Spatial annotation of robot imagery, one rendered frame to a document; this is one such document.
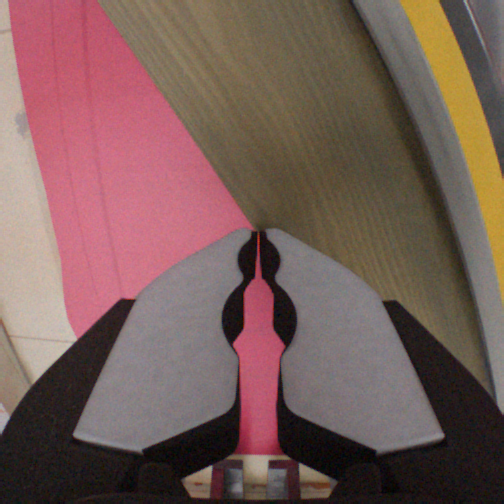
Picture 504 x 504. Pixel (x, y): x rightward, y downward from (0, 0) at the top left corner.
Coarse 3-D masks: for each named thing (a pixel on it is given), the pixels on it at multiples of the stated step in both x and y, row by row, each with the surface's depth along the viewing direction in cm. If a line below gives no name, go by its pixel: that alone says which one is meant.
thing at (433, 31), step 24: (408, 0) 10; (432, 0) 9; (432, 24) 10; (432, 48) 10; (456, 48) 10; (456, 72) 11; (456, 96) 11; (456, 120) 11; (480, 120) 11; (480, 144) 12; (480, 168) 12; (480, 192) 13
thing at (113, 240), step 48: (48, 192) 17; (96, 192) 17; (144, 192) 17; (192, 192) 17; (96, 240) 18; (144, 240) 18; (192, 240) 18; (96, 288) 19; (240, 336) 21; (240, 384) 23; (240, 432) 26
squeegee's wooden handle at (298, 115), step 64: (128, 0) 10; (192, 0) 10; (256, 0) 10; (320, 0) 9; (192, 64) 11; (256, 64) 11; (320, 64) 10; (384, 64) 10; (192, 128) 12; (256, 128) 12; (320, 128) 12; (384, 128) 11; (256, 192) 13; (320, 192) 13; (384, 192) 12; (384, 256) 14; (448, 256) 13; (448, 320) 15
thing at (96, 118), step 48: (48, 0) 12; (96, 0) 13; (48, 48) 13; (96, 48) 14; (48, 96) 14; (96, 96) 15; (144, 96) 15; (48, 144) 16; (96, 144) 16; (144, 144) 16; (192, 144) 16
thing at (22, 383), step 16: (0, 320) 21; (0, 336) 20; (0, 352) 20; (16, 352) 22; (0, 368) 20; (16, 368) 22; (0, 384) 20; (16, 384) 22; (32, 384) 24; (0, 400) 20; (16, 400) 21; (0, 416) 20; (0, 432) 22; (192, 496) 29; (208, 496) 29; (256, 496) 29; (304, 496) 29; (320, 496) 29
